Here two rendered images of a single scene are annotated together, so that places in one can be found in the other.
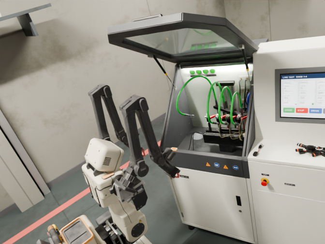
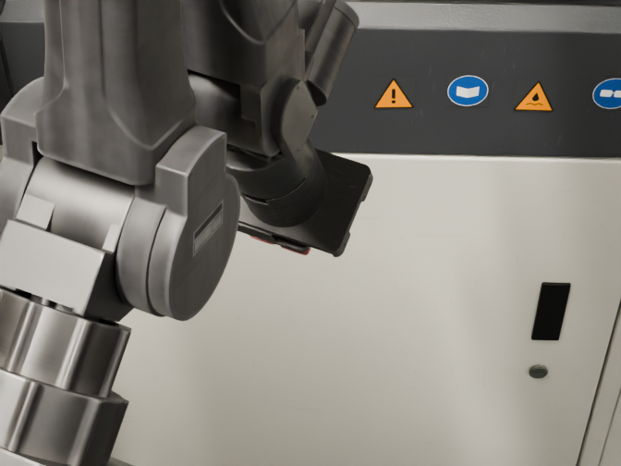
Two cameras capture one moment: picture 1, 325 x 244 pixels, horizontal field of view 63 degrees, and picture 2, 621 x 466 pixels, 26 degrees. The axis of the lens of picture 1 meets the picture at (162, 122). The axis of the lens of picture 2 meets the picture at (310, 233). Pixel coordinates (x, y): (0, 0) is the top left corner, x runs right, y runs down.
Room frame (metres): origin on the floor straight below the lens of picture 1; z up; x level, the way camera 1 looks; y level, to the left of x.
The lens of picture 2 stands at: (0.81, 0.39, 1.73)
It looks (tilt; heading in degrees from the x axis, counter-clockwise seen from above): 48 degrees down; 324
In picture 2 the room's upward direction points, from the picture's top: straight up
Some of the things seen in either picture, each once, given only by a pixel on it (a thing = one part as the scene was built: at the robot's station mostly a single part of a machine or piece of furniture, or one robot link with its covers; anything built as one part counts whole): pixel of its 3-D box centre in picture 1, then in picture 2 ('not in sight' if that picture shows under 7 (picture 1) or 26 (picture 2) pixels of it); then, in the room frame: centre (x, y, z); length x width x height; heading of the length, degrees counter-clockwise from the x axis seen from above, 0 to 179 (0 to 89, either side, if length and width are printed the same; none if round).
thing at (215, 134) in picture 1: (226, 140); not in sight; (1.70, -0.44, 0.91); 0.34 x 0.10 x 0.15; 52
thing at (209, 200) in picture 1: (210, 203); (329, 358); (1.57, -0.19, 0.44); 0.65 x 0.02 x 0.68; 52
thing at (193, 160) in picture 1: (201, 161); (335, 78); (1.59, -0.20, 0.87); 0.62 x 0.04 x 0.16; 52
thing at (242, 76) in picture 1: (247, 90); not in sight; (1.84, -0.70, 1.20); 0.13 x 0.03 x 0.31; 52
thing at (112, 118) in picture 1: (113, 114); not in sight; (1.67, 0.31, 1.40); 0.11 x 0.06 x 0.43; 30
